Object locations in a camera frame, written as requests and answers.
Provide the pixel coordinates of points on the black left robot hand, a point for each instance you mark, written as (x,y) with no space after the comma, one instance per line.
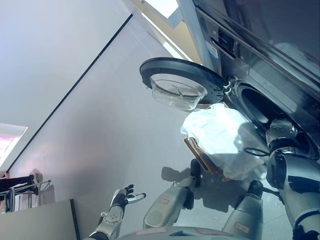
(123,197)

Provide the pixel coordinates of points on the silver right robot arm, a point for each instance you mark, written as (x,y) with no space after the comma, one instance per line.
(295,180)

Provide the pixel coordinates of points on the metal clothes drying rack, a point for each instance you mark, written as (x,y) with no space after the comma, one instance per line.
(42,184)

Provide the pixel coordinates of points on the brown wicker laundry basket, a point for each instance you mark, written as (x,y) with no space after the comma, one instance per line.
(200,155)

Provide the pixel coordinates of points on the round glass washing machine door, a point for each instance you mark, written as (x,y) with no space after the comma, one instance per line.
(175,65)

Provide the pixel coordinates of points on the grey front-load washing machine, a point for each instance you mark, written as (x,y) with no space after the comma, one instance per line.
(262,75)

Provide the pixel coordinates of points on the grey robot torso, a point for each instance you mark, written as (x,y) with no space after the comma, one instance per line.
(175,235)

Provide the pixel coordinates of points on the black left robot foot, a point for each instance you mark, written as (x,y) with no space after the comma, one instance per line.
(195,170)

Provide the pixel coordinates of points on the black robot foot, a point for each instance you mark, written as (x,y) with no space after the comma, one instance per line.
(195,170)
(255,188)

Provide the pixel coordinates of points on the beige garment on rack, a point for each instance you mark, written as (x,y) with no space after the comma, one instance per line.
(36,175)

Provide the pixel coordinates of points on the white board with black edge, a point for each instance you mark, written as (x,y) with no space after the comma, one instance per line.
(37,225)

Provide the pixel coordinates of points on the black garment on rack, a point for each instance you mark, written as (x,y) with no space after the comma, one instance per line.
(15,182)

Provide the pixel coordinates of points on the white cloth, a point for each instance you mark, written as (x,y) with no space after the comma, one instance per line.
(212,130)

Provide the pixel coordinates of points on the silver right robot leg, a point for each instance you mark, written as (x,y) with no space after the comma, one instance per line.
(245,215)

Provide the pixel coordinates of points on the white framed window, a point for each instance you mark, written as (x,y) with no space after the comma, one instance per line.
(15,132)

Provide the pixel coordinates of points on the black right robot foot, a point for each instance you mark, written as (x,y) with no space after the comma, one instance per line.
(255,188)

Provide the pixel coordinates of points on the narrow blue energy label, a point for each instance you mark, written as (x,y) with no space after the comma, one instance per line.
(212,55)

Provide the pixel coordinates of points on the white shelf counter unit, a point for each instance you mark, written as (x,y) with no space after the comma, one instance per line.
(162,10)

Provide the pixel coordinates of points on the grey stacked dryer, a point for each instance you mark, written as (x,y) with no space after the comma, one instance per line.
(287,20)

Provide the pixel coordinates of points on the white appliance enclosure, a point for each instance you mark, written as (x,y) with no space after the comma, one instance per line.
(195,32)

